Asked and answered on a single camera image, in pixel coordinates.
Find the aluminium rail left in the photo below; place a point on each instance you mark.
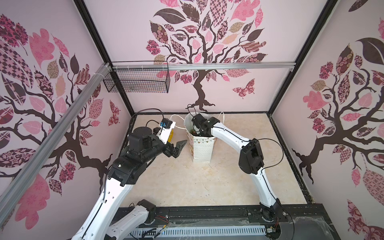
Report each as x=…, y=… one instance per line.
x=12, y=195

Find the aluminium rail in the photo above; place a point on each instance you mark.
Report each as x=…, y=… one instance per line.
x=220, y=66
x=12, y=195

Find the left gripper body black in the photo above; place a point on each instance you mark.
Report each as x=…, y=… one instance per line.
x=166, y=149

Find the white slotted cable duct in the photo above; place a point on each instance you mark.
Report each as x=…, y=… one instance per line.
x=180, y=233

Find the yellow snack bag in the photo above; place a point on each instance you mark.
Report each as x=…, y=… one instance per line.
x=171, y=136

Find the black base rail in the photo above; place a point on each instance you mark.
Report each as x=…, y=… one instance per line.
x=250, y=213

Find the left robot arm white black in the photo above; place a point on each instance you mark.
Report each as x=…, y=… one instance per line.
x=144, y=146

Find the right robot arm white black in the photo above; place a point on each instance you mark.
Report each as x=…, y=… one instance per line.
x=251, y=161

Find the black wire basket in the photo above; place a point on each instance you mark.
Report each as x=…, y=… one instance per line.
x=138, y=77

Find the aluminium rail back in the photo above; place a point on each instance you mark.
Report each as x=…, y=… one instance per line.
x=220, y=66

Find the white patterned paper bag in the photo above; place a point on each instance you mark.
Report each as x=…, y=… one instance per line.
x=201, y=148

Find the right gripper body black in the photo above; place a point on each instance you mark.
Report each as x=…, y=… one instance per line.
x=198, y=126

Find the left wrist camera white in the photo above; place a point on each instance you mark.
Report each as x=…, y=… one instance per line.
x=166, y=127

